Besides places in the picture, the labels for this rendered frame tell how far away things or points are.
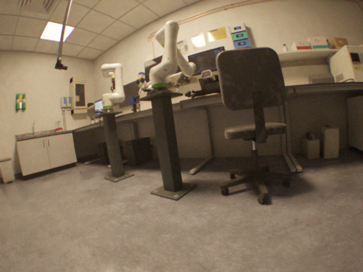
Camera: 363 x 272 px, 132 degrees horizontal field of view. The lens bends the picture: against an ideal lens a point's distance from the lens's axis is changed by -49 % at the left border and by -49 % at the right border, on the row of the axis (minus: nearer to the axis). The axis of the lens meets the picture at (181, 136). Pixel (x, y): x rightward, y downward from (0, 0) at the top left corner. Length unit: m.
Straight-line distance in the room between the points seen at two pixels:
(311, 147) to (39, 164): 4.01
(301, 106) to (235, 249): 1.87
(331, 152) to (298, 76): 1.01
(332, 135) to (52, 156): 4.15
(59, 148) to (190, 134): 2.47
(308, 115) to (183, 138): 1.84
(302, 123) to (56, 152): 3.98
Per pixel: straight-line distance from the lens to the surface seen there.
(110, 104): 1.97
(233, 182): 1.16
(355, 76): 1.91
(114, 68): 2.11
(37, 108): 3.92
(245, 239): 0.80
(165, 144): 1.21
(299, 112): 2.21
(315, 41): 2.37
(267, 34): 2.57
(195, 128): 2.34
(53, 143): 3.28
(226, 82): 0.93
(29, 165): 3.20
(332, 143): 1.97
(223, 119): 2.20
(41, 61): 4.30
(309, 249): 0.79
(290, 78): 2.24
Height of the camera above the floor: 0.56
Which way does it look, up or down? 5 degrees down
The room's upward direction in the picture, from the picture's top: 8 degrees counter-clockwise
